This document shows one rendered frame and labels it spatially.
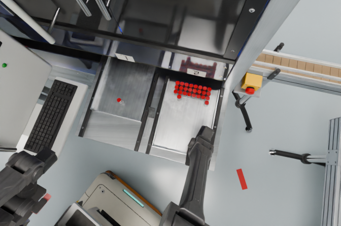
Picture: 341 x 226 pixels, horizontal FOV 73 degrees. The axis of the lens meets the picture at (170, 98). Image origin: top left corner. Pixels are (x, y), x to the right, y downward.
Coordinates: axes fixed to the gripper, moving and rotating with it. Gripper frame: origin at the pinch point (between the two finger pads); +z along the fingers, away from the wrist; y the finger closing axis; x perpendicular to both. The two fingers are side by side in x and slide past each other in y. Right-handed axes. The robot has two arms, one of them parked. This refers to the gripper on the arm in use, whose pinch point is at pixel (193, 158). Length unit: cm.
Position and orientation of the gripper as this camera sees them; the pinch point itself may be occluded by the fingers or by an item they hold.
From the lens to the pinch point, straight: 109.2
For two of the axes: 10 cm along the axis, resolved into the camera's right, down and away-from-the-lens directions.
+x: -9.7, -2.1, 1.0
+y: 2.4, -8.8, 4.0
